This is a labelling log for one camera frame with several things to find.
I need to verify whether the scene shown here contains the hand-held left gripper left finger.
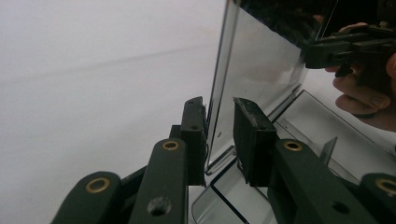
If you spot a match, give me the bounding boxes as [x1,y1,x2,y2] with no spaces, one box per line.
[128,96,208,224]

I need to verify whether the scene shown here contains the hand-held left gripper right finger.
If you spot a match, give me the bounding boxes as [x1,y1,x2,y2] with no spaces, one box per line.
[233,97,379,224]

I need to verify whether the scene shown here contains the clear plastic compartment box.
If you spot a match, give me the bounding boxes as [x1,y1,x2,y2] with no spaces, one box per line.
[191,0,396,224]

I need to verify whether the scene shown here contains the white table board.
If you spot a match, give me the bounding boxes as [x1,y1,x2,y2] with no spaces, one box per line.
[0,46,396,224]

